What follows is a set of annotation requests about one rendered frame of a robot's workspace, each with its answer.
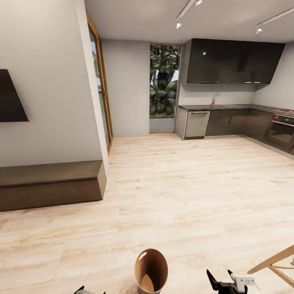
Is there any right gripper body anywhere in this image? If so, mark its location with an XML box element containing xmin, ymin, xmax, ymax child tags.
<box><xmin>218</xmin><ymin>282</ymin><xmax>247</xmax><ymax>294</ymax></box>

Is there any trash can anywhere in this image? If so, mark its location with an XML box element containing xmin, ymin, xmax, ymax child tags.
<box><xmin>134</xmin><ymin>248</ymin><xmax>169</xmax><ymax>294</ymax></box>

